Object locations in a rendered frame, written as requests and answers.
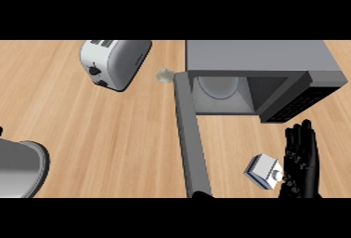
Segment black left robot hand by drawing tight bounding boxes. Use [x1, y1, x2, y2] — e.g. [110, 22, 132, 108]
[190, 191, 215, 199]

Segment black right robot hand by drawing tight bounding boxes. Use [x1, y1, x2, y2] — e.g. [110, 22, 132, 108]
[277, 118, 323, 199]

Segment white milk carton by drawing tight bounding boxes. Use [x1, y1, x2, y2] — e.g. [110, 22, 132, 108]
[243, 152, 286, 191]

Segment grey microwave door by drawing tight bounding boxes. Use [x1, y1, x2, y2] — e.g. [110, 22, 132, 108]
[172, 71, 214, 199]

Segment grey microwave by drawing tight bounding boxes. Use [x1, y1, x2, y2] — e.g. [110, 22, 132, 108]
[184, 40, 349, 125]

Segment small pale round object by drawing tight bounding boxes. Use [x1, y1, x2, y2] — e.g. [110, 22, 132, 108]
[155, 68, 175, 84]

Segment grey metal pot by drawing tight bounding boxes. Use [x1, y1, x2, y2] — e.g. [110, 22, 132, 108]
[0, 126, 50, 199]

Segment silver toaster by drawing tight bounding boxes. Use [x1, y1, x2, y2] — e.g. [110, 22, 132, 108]
[78, 40, 153, 93]

